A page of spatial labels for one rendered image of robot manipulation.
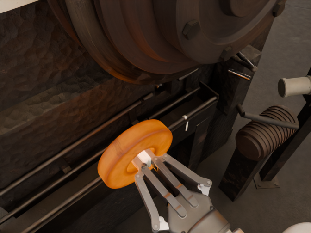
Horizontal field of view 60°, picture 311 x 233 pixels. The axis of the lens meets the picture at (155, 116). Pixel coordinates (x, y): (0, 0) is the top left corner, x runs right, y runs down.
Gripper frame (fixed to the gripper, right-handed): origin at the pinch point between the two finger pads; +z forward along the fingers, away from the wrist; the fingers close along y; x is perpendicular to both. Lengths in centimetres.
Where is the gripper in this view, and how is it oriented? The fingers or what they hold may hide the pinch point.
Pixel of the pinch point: (136, 150)
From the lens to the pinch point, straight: 50.7
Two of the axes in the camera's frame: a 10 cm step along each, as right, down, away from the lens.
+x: 0.3, -5.8, -8.2
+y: 7.8, -4.9, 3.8
